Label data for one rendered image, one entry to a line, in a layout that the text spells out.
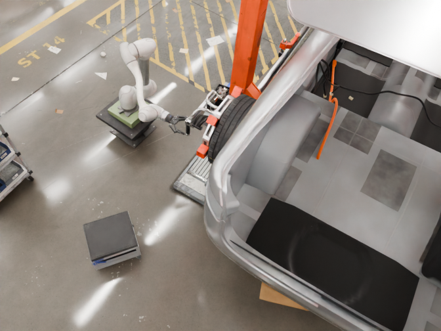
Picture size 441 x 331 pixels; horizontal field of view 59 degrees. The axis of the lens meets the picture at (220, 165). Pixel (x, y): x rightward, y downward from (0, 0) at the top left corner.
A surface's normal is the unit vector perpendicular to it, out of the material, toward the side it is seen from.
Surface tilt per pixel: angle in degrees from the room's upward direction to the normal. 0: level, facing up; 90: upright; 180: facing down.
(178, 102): 0
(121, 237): 0
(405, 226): 22
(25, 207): 0
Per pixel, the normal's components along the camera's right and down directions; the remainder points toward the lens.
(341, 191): -0.12, -0.23
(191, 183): 0.07, -0.54
